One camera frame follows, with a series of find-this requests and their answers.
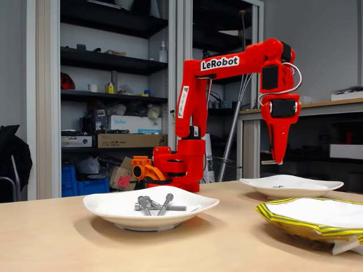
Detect long brown cardboard box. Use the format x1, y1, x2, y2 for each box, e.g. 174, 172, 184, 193
97, 133, 168, 148

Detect white Weller box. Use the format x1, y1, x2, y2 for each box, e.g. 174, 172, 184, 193
109, 114, 163, 134

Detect white square ceramic plate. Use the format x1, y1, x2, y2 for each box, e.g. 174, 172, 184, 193
83, 185, 220, 232
239, 174, 344, 201

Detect tall blue plastic crate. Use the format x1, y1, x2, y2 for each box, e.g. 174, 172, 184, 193
61, 165, 77, 198

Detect white plastic bottle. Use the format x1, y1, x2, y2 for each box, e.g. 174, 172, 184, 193
159, 41, 168, 63

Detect yellow black striped paper tray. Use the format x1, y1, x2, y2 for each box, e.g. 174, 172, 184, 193
254, 197, 363, 256

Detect grey workbench wooden top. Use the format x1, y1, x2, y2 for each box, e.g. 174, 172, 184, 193
237, 97, 363, 193

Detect low blue plastic crate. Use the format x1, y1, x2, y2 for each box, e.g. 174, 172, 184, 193
76, 177, 110, 197

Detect red black helmet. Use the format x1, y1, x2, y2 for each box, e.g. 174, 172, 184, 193
60, 71, 76, 91

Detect black jacket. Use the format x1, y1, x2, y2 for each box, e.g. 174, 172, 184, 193
0, 124, 33, 203

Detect long white flat box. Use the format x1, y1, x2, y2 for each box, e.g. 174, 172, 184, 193
331, 90, 363, 101

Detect cardboard box pink sticker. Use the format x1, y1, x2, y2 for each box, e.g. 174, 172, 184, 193
108, 157, 140, 191

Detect grey coat stand wooden knobs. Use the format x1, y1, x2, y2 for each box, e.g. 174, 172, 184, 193
218, 10, 256, 182

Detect orange printed clamp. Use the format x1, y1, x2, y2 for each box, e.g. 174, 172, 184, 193
130, 155, 167, 186

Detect white printed flat box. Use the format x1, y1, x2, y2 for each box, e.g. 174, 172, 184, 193
61, 135, 93, 148

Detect white red servo cable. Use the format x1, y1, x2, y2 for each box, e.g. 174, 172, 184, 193
258, 62, 303, 107

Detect white printed paper sheet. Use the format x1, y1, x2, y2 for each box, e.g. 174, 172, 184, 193
202, 133, 216, 184

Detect grey metal chair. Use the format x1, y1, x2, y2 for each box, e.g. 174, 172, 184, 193
0, 154, 22, 203

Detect grey metal shelf cabinet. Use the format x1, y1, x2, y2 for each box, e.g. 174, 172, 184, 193
175, 0, 264, 182
27, 0, 178, 201

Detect white storage box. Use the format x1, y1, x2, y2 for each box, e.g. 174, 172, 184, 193
329, 143, 363, 160

